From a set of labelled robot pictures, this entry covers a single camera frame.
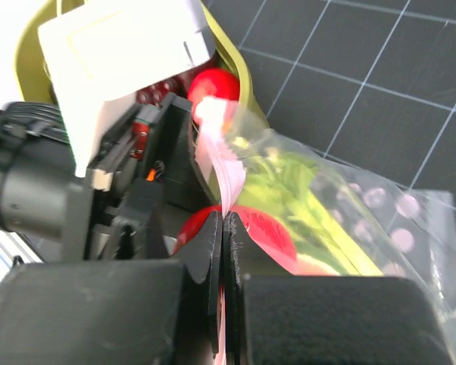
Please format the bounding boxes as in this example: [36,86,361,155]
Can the olive green plastic bin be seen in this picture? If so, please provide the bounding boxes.
[14,0,271,130]

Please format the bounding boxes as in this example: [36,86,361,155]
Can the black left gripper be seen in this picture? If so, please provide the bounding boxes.
[0,93,214,261]

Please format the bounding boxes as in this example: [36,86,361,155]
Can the toy watermelon slice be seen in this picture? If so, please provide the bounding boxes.
[232,205,340,276]

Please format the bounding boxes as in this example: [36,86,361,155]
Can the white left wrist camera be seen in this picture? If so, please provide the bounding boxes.
[38,1,216,177]

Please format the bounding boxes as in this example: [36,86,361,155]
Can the clear polka-dot pink zip bag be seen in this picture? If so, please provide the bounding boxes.
[193,97,456,363]

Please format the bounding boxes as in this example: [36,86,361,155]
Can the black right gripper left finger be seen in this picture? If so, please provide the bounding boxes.
[0,212,223,364]

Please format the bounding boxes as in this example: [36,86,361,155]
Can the green celery stalk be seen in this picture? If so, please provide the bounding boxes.
[232,137,383,276]

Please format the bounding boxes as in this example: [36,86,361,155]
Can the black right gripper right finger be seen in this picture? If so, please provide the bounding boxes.
[223,213,454,364]

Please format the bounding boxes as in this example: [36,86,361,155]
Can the black grid cutting mat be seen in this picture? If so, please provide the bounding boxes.
[201,0,456,365]

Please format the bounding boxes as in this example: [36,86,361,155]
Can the red toy apple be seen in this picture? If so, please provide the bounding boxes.
[173,205,221,253]
[187,68,240,106]

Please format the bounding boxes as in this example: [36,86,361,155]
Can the purple toy grapes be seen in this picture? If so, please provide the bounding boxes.
[136,78,185,106]

